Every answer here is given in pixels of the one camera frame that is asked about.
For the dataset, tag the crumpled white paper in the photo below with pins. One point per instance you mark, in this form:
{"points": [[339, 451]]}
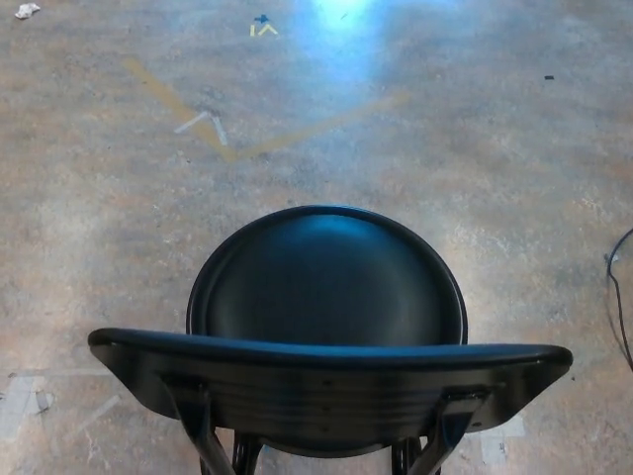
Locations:
{"points": [[27, 10]]}

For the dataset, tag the black swivel chair with backrest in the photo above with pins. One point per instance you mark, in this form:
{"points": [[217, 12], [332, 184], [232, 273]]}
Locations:
{"points": [[321, 277]]}

